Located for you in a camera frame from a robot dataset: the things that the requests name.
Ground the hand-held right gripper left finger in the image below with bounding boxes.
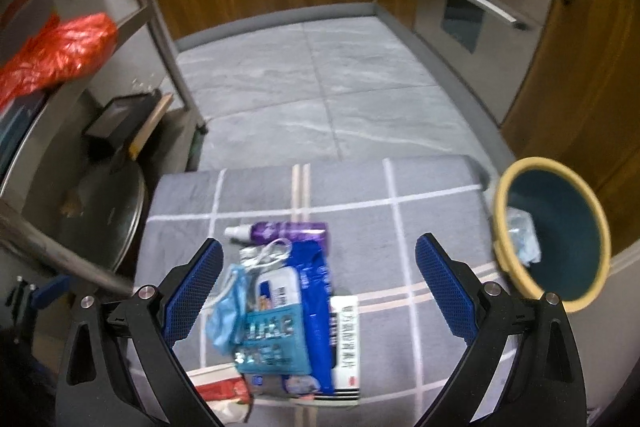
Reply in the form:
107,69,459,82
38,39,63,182
54,237,226,427

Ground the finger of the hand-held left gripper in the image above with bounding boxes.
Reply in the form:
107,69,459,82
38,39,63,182
31,274,71,310

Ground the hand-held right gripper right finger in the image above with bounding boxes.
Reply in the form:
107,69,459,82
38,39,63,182
415,233,587,427

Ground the blue face mask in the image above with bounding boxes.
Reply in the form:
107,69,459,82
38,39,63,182
206,263,251,355

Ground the pale plastic wrapper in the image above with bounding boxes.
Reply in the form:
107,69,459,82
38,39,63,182
505,207,543,265

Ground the teal packet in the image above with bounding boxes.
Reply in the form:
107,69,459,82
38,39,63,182
232,307,308,375

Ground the red white paper cup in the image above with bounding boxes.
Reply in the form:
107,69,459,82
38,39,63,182
192,377,256,425

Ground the purple bottle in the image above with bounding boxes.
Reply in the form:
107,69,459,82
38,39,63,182
225,221,331,253

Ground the white cardboard box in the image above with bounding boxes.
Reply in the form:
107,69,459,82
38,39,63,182
305,294,361,408

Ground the dark blue wipes packet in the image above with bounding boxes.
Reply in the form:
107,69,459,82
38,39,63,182
250,241,336,400

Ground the yellow rimmed trash bin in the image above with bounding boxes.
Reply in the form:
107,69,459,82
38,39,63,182
492,157,612,314

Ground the grey mat with white lines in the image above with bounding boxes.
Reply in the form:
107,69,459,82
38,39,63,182
127,154,521,427

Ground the black box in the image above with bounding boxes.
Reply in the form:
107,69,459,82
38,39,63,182
82,91,163,158

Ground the large orange plastic bag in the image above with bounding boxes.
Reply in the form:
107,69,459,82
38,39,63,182
0,13,118,110

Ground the metal shelf rack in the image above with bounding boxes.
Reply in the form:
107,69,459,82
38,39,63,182
0,0,208,298

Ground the white cord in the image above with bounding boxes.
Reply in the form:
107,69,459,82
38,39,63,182
239,238,293,267

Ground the steel wok with wooden handle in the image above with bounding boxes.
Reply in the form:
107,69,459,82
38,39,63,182
59,93,174,275

